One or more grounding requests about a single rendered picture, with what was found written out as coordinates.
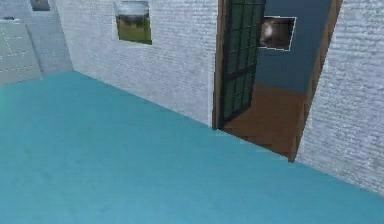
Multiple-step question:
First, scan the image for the dark green panelled room door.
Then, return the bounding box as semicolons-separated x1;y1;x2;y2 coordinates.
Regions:
218;0;267;129

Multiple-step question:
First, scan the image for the green landscape framed picture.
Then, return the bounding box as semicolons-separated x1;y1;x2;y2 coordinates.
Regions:
114;0;153;46

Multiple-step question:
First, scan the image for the brown white-framed picture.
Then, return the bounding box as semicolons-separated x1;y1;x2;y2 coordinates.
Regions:
258;15;297;52

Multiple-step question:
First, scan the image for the pale grey cupboard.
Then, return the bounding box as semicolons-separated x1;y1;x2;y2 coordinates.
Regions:
0;17;44;88

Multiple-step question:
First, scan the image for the grey framed picture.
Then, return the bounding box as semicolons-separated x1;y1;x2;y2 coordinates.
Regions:
30;0;52;12

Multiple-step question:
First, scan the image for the brown wooden door frame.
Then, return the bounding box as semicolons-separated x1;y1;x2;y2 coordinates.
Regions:
211;0;344;164

